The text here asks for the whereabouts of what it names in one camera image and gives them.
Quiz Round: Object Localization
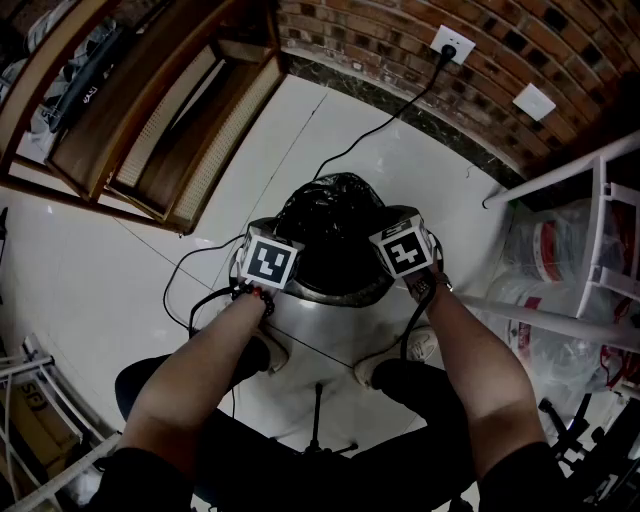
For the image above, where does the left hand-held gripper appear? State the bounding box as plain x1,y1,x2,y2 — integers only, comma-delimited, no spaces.
232,217,307,292

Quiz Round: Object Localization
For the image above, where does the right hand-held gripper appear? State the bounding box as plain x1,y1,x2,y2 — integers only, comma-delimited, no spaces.
368,203,444,280

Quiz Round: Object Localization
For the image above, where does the black garbage bag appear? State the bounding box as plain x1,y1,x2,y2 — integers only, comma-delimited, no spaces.
272,172,397,309

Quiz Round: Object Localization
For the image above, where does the silver metal trash bin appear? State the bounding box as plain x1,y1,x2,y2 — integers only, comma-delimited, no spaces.
257,279,434,369

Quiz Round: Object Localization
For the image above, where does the person's left forearm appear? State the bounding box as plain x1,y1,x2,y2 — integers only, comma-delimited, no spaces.
117,289,274,476

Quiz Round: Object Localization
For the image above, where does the person's right forearm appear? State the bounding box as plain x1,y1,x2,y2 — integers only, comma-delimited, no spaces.
424,272,549,479

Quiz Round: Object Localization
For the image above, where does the clear plastic bag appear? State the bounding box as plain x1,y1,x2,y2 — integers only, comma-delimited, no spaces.
487,272,617,396
504,199,601,284

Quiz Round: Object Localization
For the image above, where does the person's left white shoe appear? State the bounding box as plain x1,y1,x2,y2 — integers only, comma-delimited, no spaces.
253,332,290,374

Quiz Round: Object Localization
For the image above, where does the person's white shoe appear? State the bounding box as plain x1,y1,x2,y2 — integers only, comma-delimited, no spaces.
353,327,440,390
253,332,290,374

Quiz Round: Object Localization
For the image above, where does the person's right white shoe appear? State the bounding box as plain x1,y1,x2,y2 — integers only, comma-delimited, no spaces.
353,327,440,390

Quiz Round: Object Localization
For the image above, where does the white metal rack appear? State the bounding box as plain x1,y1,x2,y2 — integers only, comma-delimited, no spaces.
0,332,124,512
457,129,640,401

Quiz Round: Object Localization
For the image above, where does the black tripod stand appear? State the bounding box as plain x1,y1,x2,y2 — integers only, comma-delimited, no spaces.
302,382,359,454

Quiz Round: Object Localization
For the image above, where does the wooden shelf rack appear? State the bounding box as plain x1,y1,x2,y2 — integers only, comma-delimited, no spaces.
0,0,289,236

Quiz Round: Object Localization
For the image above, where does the person's black shirt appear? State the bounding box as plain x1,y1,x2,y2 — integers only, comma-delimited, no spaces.
92,409,566,512

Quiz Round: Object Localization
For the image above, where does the red plastic packet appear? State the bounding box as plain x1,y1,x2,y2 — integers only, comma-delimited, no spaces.
599,299,640,392

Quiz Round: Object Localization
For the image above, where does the brown cardboard box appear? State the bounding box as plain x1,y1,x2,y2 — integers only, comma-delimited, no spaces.
0,382,81,472

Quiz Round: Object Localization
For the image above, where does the black office chair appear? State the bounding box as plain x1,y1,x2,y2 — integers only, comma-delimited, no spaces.
537,389,640,512

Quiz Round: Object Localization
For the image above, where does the grey cloth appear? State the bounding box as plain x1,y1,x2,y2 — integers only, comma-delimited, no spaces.
27,14,76,56

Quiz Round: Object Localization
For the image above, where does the dark bead bracelet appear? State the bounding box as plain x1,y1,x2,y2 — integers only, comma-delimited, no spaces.
229,282,277,317

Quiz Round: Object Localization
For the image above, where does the blank white wall plate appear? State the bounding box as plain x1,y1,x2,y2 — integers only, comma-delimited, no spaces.
512,83,557,122

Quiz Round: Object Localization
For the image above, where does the black power cable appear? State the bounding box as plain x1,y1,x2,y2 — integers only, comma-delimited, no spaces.
162,44,459,334

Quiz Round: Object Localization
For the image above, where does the white wall socket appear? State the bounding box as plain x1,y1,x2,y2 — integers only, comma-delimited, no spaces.
429,23,476,65

